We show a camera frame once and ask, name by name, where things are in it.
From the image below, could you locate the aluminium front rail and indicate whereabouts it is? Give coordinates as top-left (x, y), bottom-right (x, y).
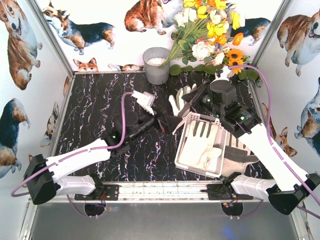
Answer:
top-left (29, 176), bottom-right (276, 205)

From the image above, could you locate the white perforated storage basket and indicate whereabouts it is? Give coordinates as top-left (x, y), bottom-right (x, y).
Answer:
top-left (174, 112), bottom-right (228, 178)

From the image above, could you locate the small white sunflower pot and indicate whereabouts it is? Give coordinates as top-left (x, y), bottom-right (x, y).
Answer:
top-left (220, 65), bottom-right (235, 79)

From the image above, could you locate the artificial flower bouquet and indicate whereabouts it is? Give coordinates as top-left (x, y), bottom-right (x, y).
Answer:
top-left (162, 0), bottom-right (246, 66)

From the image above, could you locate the aluminium post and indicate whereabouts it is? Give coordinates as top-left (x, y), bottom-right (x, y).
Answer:
top-left (251, 0), bottom-right (297, 74)
top-left (26, 0), bottom-right (75, 76)

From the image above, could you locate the white glove grey palm patch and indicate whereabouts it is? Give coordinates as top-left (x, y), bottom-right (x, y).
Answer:
top-left (168, 83), bottom-right (198, 136)

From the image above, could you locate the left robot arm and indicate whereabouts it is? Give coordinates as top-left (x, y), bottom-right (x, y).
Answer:
top-left (24, 109), bottom-right (183, 205)

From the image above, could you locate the grey metal bucket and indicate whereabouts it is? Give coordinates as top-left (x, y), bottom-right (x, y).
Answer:
top-left (142, 47), bottom-right (170, 85)

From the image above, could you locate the right aluminium post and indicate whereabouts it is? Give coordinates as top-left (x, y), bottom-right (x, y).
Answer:
top-left (251, 0), bottom-right (297, 74)

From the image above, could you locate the left aluminium post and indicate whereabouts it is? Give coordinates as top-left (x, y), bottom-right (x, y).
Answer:
top-left (26, 0), bottom-right (75, 76)

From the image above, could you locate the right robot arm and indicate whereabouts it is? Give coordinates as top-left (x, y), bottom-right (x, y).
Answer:
top-left (182, 80), bottom-right (320, 215)

